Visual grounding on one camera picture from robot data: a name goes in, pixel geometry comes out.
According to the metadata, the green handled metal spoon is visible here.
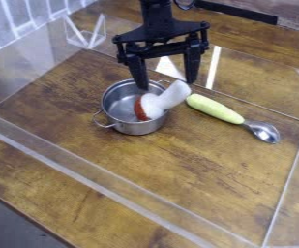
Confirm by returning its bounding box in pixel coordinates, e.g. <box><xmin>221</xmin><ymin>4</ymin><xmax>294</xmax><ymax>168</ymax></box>
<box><xmin>187</xmin><ymin>94</ymin><xmax>281</xmax><ymax>144</ymax></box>

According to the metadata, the silver metal pot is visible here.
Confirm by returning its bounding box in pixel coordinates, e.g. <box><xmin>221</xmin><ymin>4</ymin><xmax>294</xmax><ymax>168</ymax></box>
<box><xmin>93</xmin><ymin>78</ymin><xmax>169</xmax><ymax>136</ymax></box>

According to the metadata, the black bar in background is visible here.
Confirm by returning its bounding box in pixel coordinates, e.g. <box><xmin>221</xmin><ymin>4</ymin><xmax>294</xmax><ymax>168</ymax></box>
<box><xmin>195</xmin><ymin>0</ymin><xmax>278</xmax><ymax>25</ymax></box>

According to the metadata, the clear acrylic enclosure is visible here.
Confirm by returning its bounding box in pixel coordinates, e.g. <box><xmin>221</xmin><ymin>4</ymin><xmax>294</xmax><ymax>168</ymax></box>
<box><xmin>0</xmin><ymin>0</ymin><xmax>299</xmax><ymax>248</ymax></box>

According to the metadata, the white red plush mushroom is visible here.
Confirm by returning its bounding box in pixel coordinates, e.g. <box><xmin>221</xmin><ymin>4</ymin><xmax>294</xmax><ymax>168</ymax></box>
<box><xmin>134</xmin><ymin>80</ymin><xmax>193</xmax><ymax>121</ymax></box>

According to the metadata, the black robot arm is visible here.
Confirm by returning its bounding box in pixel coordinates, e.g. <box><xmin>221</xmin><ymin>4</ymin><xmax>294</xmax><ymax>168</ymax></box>
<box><xmin>113</xmin><ymin>0</ymin><xmax>210</xmax><ymax>90</ymax></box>

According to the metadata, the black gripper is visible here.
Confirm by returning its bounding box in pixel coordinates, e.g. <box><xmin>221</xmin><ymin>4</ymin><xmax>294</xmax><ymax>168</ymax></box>
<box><xmin>113</xmin><ymin>18</ymin><xmax>210</xmax><ymax>91</ymax></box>

